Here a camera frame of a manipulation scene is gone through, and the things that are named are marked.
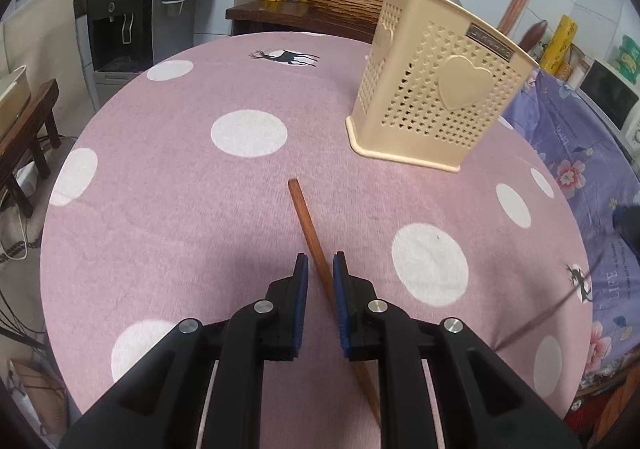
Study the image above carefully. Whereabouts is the black white water dispenser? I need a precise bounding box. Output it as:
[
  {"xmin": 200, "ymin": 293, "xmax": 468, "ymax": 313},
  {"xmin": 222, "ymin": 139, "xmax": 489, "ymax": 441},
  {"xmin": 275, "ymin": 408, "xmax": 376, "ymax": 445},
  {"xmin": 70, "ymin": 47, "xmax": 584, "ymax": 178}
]
[{"xmin": 74, "ymin": 0, "xmax": 158, "ymax": 84}]

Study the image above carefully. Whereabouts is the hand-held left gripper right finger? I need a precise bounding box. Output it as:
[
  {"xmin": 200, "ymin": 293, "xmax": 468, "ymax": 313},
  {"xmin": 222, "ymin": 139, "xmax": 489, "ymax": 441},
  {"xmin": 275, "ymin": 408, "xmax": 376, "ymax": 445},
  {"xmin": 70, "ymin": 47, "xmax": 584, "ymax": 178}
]
[{"xmin": 332, "ymin": 251, "xmax": 583, "ymax": 449}]

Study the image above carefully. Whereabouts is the beige board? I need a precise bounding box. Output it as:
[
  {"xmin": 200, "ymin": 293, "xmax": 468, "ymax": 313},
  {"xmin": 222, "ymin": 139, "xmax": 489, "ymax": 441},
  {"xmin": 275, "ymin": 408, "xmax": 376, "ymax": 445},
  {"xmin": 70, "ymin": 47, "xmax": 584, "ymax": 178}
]
[{"xmin": 2, "ymin": 0, "xmax": 98, "ymax": 110}]

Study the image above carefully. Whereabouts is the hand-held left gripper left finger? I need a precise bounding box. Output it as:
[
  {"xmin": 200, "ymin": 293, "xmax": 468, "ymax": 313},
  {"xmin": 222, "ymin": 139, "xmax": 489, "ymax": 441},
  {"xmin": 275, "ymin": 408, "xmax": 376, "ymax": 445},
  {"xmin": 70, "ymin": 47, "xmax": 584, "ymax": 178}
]
[{"xmin": 59, "ymin": 253, "xmax": 310, "ymax": 449}]

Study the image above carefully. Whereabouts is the dark wooden stool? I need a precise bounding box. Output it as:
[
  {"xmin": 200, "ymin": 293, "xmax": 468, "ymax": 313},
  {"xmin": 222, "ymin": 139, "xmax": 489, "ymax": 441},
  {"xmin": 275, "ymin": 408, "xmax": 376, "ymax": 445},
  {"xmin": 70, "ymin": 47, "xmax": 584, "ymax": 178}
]
[{"xmin": 0, "ymin": 79, "xmax": 63, "ymax": 220}]

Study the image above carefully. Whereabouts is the glass jar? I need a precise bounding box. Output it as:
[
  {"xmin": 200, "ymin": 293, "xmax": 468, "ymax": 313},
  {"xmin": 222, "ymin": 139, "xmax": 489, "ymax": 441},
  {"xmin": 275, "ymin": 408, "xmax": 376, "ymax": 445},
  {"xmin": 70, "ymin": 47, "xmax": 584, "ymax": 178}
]
[{"xmin": 560, "ymin": 46, "xmax": 588, "ymax": 84}]

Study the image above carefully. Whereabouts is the green noodle cup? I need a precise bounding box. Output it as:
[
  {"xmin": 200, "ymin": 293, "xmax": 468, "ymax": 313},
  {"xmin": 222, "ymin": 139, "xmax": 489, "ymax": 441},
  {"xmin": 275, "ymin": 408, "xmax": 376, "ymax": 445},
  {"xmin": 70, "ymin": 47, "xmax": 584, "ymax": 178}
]
[{"xmin": 614, "ymin": 35, "xmax": 640, "ymax": 74}]

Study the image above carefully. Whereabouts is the dark wooden counter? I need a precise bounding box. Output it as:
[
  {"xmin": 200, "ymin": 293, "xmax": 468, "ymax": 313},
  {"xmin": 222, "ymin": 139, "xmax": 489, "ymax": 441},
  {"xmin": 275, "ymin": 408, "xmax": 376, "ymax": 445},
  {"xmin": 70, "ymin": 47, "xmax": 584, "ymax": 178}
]
[{"xmin": 225, "ymin": 0, "xmax": 376, "ymax": 44}]

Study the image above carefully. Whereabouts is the pink polka dot tablecloth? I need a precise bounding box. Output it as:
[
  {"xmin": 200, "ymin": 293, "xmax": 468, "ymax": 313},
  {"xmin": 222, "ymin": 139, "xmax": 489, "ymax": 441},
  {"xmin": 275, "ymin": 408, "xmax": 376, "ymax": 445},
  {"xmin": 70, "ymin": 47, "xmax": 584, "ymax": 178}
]
[{"xmin": 40, "ymin": 31, "xmax": 596, "ymax": 449}]

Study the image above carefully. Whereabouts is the yellow cling film roll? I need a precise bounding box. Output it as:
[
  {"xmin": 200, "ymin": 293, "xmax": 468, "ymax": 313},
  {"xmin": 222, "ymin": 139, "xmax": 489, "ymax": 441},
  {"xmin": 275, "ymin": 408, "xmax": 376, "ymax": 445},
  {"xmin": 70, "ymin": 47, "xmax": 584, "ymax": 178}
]
[{"xmin": 540, "ymin": 15, "xmax": 578, "ymax": 72}]

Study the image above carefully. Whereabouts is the white microwave oven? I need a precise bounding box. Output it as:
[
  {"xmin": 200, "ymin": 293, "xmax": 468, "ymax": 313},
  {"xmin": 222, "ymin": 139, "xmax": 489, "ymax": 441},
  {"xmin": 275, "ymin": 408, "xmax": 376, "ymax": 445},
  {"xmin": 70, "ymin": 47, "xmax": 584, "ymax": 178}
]
[{"xmin": 580, "ymin": 58, "xmax": 640, "ymax": 152}]

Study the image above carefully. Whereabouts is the white cable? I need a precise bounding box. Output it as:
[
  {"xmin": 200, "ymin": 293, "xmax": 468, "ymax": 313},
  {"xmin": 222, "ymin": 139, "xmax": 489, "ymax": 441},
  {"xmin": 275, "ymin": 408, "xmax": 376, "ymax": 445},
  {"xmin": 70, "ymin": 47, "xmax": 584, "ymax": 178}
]
[{"xmin": 0, "ymin": 189, "xmax": 31, "ymax": 262}]

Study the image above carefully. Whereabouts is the beige plastic utensil holder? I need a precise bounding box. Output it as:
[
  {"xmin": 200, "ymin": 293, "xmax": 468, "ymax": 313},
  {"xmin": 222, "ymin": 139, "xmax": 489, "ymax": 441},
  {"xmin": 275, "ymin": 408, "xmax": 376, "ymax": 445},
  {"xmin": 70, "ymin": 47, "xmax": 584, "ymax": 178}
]
[{"xmin": 346, "ymin": 0, "xmax": 541, "ymax": 174}]

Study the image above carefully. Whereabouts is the purple floral cloth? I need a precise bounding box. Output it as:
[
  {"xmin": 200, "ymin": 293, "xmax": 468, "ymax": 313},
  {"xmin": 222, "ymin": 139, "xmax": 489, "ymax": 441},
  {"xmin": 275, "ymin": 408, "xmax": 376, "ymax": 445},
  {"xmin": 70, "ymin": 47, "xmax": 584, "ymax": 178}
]
[{"xmin": 502, "ymin": 69, "xmax": 640, "ymax": 400}]

